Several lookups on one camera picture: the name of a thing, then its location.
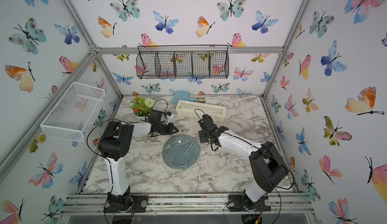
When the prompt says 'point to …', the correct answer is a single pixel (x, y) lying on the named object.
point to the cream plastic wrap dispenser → (200, 108)
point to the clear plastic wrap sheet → (180, 151)
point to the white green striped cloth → (201, 100)
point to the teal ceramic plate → (180, 151)
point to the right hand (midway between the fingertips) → (206, 133)
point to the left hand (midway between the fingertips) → (180, 129)
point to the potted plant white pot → (140, 118)
